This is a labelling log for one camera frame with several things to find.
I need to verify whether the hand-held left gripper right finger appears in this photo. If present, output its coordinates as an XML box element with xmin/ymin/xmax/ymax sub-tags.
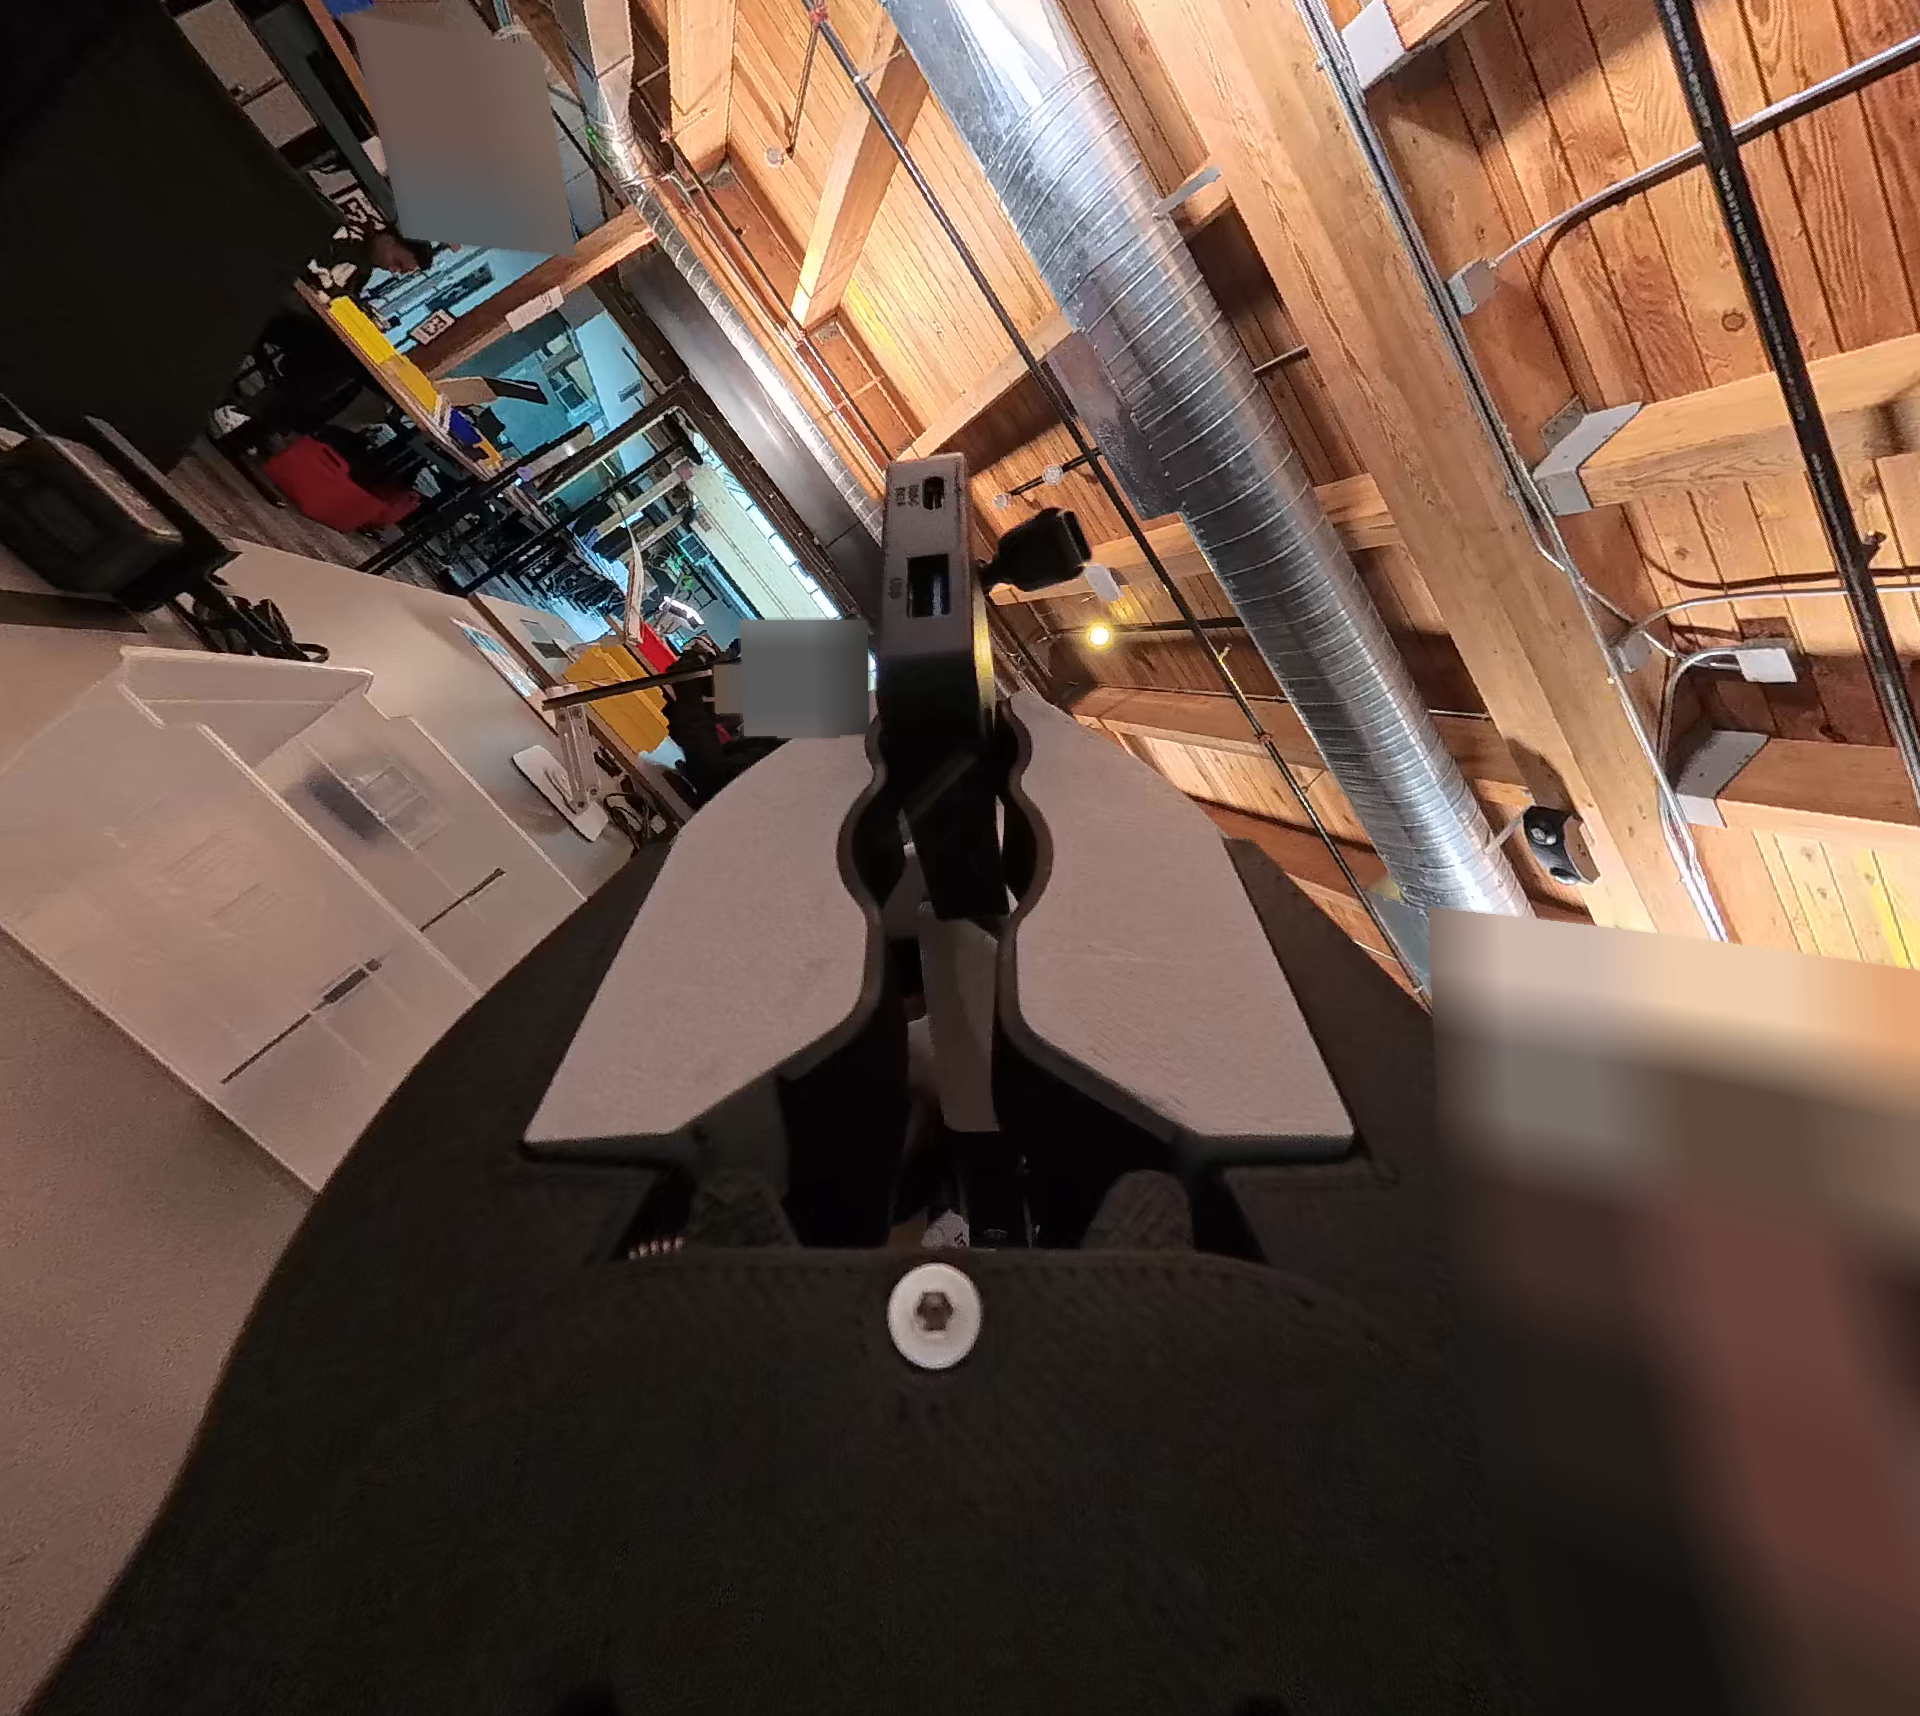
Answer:
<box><xmin>992</xmin><ymin>689</ymin><xmax>1362</xmax><ymax>1249</ymax></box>

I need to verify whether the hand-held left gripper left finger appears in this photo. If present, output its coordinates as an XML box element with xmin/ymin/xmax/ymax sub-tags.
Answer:
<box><xmin>524</xmin><ymin>728</ymin><xmax>913</xmax><ymax>1249</ymax></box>

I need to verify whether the black usb hub adapter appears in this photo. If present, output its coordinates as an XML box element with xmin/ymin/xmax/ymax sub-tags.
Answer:
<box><xmin>874</xmin><ymin>449</ymin><xmax>1009</xmax><ymax>923</ymax></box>

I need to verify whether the black hdmi cable plug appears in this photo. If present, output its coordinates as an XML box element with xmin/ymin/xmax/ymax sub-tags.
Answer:
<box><xmin>978</xmin><ymin>507</ymin><xmax>1089</xmax><ymax>590</ymax></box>

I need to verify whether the clear plastic storage bin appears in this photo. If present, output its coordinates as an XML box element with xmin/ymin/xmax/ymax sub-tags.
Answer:
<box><xmin>0</xmin><ymin>647</ymin><xmax>594</xmax><ymax>1194</ymax></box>

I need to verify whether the white stand base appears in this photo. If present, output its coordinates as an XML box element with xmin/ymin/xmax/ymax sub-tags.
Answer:
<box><xmin>510</xmin><ymin>696</ymin><xmax>617</xmax><ymax>848</ymax></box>

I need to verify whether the black boom pole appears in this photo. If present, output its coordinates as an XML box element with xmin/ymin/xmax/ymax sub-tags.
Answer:
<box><xmin>540</xmin><ymin>658</ymin><xmax>743</xmax><ymax>709</ymax></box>

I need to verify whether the yellow storage bin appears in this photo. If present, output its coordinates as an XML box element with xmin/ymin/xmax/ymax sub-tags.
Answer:
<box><xmin>562</xmin><ymin>638</ymin><xmax>677</xmax><ymax>750</ymax></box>

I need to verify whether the red container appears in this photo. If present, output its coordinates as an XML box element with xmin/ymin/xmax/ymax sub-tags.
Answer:
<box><xmin>261</xmin><ymin>431</ymin><xmax>422</xmax><ymax>536</ymax></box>

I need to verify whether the wooden beam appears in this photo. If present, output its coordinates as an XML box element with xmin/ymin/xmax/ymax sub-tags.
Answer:
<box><xmin>401</xmin><ymin>207</ymin><xmax>662</xmax><ymax>380</ymax></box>

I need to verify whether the black power adapter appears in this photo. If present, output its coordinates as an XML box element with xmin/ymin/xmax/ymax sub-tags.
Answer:
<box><xmin>0</xmin><ymin>426</ymin><xmax>228</xmax><ymax>608</ymax></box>

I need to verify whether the black monitor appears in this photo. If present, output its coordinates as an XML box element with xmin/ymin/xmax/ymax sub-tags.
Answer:
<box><xmin>0</xmin><ymin>0</ymin><xmax>344</xmax><ymax>474</ymax></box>

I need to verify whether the black ceiling pipe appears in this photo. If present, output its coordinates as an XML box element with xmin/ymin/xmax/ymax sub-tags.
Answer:
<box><xmin>1589</xmin><ymin>0</ymin><xmax>1920</xmax><ymax>818</ymax></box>

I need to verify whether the black ceiling camera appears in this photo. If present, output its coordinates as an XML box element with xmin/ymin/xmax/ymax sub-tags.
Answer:
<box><xmin>1518</xmin><ymin>804</ymin><xmax>1604</xmax><ymax>886</ymax></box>

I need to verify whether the black cable bundle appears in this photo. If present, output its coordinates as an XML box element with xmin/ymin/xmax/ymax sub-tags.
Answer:
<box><xmin>186</xmin><ymin>588</ymin><xmax>330</xmax><ymax>671</ymax></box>

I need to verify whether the large spiral metal duct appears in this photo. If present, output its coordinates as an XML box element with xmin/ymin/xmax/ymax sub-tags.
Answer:
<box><xmin>756</xmin><ymin>0</ymin><xmax>1531</xmax><ymax>998</ymax></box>

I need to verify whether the narrow spiral metal duct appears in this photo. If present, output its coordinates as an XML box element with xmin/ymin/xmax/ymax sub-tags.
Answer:
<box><xmin>515</xmin><ymin>0</ymin><xmax>887</xmax><ymax>540</ymax></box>

